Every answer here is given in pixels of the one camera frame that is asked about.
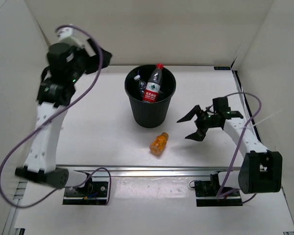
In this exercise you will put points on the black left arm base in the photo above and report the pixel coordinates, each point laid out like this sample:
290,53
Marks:
94,193

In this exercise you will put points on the red label clear bottle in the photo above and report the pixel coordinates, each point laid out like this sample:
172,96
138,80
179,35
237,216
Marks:
153,85

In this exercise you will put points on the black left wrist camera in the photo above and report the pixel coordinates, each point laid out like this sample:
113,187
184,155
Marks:
68,35

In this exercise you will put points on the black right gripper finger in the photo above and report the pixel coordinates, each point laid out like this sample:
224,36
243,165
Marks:
195,111
198,135

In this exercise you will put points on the blue label clear bottle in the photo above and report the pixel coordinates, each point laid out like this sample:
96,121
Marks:
140,83

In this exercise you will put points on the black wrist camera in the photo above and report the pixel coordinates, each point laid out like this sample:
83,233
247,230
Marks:
68,35
220,104

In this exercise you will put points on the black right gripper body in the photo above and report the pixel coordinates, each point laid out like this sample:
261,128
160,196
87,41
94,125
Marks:
203,121

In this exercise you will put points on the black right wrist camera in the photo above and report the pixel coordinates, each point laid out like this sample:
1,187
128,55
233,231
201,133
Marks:
220,104

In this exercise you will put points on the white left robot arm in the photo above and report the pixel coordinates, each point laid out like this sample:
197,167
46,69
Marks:
67,63

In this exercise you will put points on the aluminium table rail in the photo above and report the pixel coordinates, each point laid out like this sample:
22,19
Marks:
162,171

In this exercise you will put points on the black ribbed plastic bin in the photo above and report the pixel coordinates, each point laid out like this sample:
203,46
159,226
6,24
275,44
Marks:
149,115

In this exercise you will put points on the orange juice bottle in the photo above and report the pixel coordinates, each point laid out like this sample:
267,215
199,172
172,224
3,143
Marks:
159,144

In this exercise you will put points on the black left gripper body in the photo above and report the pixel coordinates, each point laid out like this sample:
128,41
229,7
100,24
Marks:
85,62

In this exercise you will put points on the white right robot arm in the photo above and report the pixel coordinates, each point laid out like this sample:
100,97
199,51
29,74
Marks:
261,170

